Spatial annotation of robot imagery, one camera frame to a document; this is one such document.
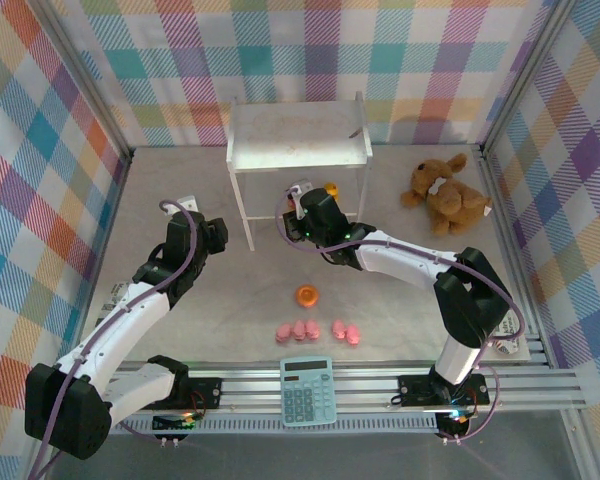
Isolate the aluminium side rail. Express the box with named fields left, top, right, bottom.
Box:
left=479, top=149, right=551, bottom=366

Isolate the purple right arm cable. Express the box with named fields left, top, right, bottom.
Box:
left=274, top=185, right=526, bottom=444

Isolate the printed white label card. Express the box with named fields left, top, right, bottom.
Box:
left=490, top=319, right=527, bottom=357

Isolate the white two-tier shelf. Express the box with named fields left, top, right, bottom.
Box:
left=226, top=91, right=374, bottom=252

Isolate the light blue calculator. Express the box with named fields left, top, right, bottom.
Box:
left=279, top=355, right=337, bottom=428

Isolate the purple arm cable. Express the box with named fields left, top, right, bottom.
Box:
left=29, top=198, right=204, bottom=480
left=274, top=185, right=526, bottom=444

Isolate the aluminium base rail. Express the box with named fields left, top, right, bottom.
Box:
left=97, top=362, right=589, bottom=436

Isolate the brown plush dog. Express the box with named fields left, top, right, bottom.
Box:
left=399, top=152, right=493, bottom=236

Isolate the orange swirl disc toy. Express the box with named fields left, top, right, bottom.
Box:
left=294, top=284, right=321, bottom=308

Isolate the green controller board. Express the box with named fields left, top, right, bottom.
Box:
left=152, top=412, right=204, bottom=434

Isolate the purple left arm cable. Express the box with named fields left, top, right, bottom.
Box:
left=29, top=198, right=204, bottom=480

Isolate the aluminium frame post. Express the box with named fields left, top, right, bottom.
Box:
left=477, top=0, right=581, bottom=156
left=42, top=0, right=134, bottom=161

